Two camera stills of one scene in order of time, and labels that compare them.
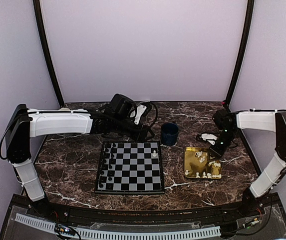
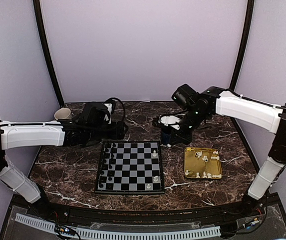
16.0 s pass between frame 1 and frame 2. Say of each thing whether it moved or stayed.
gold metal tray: stayed
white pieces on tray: stayed
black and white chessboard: stayed
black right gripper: moved
